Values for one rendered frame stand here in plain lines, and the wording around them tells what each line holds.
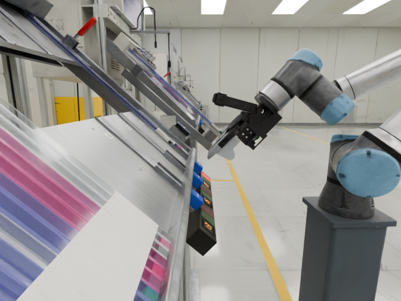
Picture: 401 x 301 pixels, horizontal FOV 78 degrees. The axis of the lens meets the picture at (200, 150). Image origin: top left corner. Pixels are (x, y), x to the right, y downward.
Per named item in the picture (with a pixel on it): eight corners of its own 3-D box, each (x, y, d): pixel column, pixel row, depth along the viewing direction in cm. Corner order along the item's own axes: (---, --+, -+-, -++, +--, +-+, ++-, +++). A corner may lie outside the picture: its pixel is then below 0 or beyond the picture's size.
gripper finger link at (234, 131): (222, 149, 62) (247, 123, 61) (218, 145, 62) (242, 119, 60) (221, 146, 67) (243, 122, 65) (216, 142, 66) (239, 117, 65)
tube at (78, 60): (178, 150, 67) (181, 147, 67) (177, 151, 66) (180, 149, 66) (22, 13, 61) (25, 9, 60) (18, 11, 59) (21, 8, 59)
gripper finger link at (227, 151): (221, 172, 65) (246, 147, 63) (204, 157, 64) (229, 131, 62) (220, 169, 68) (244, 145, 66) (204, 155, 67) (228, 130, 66)
